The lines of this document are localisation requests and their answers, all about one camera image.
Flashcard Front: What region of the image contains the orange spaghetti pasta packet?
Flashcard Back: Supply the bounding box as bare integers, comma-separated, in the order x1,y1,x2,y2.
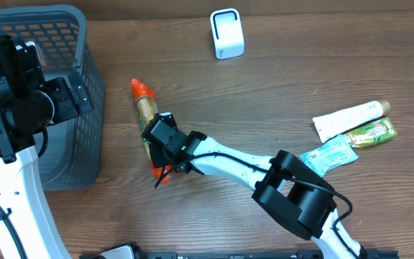
130,78,172,178

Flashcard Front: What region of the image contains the white floral cream tube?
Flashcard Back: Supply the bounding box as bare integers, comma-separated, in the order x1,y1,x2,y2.
312,99,390,143

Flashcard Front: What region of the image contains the teal snack packet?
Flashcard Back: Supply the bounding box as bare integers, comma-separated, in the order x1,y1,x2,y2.
300,135,359,177

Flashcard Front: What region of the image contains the green jasmine tea pouch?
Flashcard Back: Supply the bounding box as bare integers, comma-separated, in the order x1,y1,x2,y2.
344,117,397,148

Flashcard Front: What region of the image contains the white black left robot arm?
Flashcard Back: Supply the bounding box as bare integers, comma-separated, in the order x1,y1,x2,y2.
0,35,93,258

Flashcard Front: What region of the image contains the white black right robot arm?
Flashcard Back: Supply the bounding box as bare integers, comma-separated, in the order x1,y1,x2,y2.
142,112,368,258

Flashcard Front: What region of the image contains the white barcode scanner stand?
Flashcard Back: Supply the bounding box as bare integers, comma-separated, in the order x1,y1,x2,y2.
210,8,245,60

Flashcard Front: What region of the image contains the grey plastic shopping basket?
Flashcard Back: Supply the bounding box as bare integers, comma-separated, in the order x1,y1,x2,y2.
0,4,105,191

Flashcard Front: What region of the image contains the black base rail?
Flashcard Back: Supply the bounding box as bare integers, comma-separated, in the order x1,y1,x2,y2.
79,242,400,259

